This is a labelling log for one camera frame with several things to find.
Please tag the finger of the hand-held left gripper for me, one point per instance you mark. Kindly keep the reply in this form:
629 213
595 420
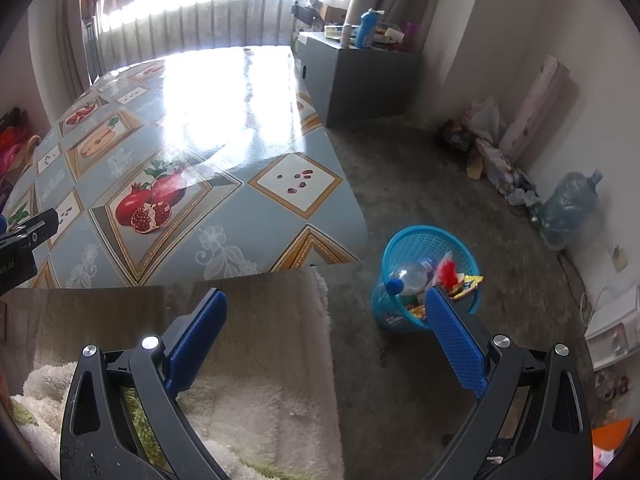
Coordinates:
35 232

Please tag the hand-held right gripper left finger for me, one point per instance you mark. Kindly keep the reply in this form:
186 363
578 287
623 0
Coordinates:
197 340

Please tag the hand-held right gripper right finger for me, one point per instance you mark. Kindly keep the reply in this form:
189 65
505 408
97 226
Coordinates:
455 342

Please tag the yellow snack packet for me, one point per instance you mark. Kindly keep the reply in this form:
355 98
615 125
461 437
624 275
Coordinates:
467 284

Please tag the blue plastic mesh basket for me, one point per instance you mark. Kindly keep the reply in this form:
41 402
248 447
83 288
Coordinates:
395 310

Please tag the red plastic wrapper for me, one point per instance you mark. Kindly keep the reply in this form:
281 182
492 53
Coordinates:
445 275

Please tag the clear plastic bottle blue label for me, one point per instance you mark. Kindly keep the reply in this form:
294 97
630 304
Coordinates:
415 277

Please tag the red tote bag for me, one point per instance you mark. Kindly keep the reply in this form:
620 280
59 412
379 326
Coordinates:
32 147

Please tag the pile of red bags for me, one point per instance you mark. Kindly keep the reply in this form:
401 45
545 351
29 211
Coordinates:
12 135

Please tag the white drawer unit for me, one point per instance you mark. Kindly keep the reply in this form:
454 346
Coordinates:
615 325

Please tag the large water jug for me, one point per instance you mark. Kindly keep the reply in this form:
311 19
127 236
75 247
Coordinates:
570 210

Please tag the fruit print tablecloth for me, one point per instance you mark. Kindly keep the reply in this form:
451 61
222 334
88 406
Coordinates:
200 110

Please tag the white plastic bag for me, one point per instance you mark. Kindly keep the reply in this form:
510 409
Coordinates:
482 117

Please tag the pink rolled mat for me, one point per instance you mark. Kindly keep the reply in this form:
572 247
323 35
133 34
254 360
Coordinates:
535 105

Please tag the metal balcony railing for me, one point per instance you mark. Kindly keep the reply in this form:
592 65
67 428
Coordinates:
200 25

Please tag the grey cabinet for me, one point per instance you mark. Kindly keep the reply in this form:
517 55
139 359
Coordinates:
370 85

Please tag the small white bottle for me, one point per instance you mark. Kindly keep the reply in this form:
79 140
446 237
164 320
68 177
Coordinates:
347 35

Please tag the blue spray bottle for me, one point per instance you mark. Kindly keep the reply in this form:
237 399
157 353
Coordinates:
365 27

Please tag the cardboard box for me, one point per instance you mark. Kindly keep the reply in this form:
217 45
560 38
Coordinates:
334 12

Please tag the clutter pile by wall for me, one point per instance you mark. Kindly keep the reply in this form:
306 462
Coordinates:
500 170

